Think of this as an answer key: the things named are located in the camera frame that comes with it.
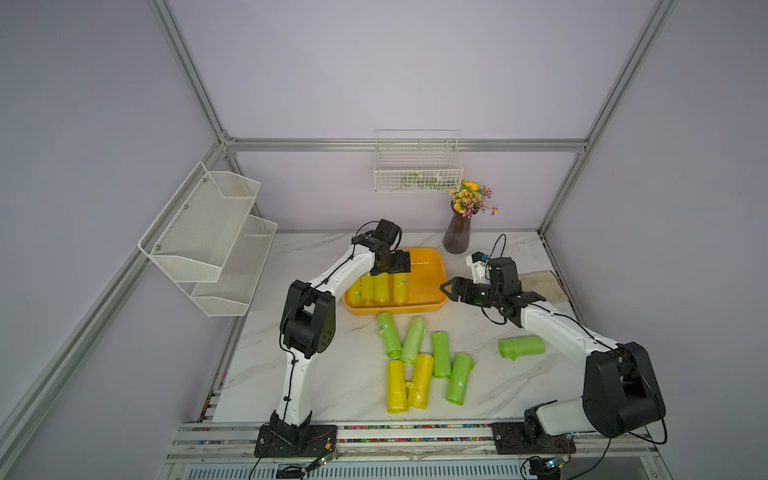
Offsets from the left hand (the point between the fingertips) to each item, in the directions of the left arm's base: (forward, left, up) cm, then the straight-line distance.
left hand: (397, 269), depth 96 cm
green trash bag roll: (-20, +2, -7) cm, 21 cm away
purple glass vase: (+19, -23, -4) cm, 30 cm away
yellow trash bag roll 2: (-4, +10, -6) cm, 12 cm away
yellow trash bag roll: (-5, +14, -6) cm, 16 cm away
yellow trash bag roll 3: (-4, +5, -6) cm, 9 cm away
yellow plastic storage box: (+3, -11, -13) cm, 17 cm away
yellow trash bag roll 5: (-35, -6, -7) cm, 36 cm away
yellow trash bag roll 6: (-39, 0, -7) cm, 39 cm away
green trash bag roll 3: (-26, -13, -8) cm, 30 cm away
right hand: (-10, -16, +2) cm, 19 cm away
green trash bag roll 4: (-30, -18, -7) cm, 35 cm away
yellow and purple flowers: (+19, -24, +13) cm, 34 cm away
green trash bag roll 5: (-24, -34, -6) cm, 42 cm away
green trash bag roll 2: (-21, -5, -8) cm, 23 cm away
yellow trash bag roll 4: (-4, -1, -6) cm, 7 cm away
